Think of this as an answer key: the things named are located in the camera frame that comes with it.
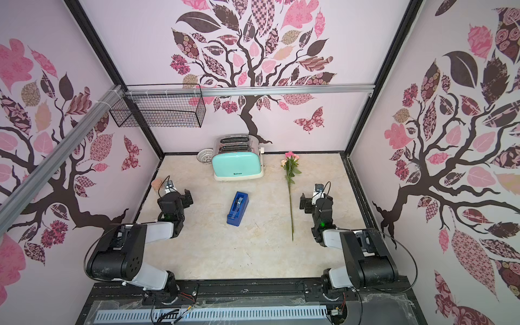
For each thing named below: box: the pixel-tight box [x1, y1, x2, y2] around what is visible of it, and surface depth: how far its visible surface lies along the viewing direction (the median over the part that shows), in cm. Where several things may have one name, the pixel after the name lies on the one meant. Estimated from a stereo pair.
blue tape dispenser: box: [226, 190, 250, 227], surface depth 94 cm
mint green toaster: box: [211, 134, 265, 182], surface depth 104 cm
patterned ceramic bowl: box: [196, 148, 214, 164], surface depth 119 cm
